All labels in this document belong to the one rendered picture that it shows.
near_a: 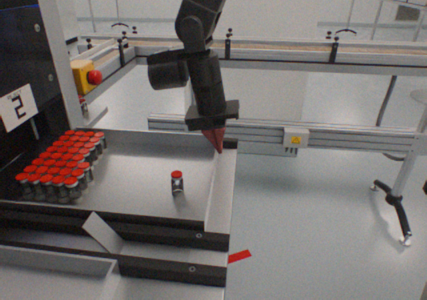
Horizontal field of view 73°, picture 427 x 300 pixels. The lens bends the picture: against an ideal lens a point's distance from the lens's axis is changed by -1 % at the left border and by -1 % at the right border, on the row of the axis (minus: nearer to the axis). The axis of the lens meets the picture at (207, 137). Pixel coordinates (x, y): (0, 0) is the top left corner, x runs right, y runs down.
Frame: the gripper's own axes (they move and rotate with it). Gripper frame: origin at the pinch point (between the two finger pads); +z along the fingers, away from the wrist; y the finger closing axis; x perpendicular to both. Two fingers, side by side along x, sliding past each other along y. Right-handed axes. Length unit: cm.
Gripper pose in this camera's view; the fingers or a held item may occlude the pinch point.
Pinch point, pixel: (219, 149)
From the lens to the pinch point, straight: 60.6
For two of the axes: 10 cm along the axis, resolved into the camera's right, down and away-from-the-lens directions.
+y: -9.7, 1.0, 2.0
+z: 1.9, 8.6, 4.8
